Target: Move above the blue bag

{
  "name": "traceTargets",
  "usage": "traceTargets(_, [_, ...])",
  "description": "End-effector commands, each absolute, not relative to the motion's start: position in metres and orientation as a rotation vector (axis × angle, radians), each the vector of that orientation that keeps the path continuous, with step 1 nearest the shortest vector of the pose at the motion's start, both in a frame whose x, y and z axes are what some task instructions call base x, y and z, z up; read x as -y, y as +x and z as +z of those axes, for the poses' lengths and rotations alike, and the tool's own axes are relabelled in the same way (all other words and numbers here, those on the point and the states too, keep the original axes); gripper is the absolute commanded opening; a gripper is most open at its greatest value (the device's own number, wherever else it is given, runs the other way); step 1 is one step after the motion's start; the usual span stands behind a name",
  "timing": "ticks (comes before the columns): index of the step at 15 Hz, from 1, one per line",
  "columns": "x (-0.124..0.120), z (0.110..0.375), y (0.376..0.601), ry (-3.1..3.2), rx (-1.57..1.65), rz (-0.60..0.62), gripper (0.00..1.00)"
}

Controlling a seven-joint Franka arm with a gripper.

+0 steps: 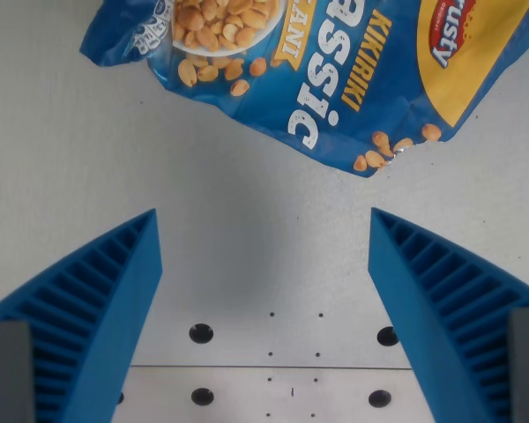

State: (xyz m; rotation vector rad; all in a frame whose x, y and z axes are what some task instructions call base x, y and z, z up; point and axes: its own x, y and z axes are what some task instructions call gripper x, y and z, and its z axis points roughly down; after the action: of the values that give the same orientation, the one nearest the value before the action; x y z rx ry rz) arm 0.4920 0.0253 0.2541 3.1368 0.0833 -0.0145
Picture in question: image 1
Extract blue peanut snack bag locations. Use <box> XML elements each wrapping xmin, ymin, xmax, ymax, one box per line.
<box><xmin>78</xmin><ymin>0</ymin><xmax>529</xmax><ymax>178</ymax></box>

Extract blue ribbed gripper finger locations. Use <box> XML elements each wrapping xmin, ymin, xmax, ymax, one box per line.
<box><xmin>0</xmin><ymin>208</ymin><xmax>164</xmax><ymax>423</ymax></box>
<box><xmin>367</xmin><ymin>207</ymin><xmax>529</xmax><ymax>423</ymax></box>

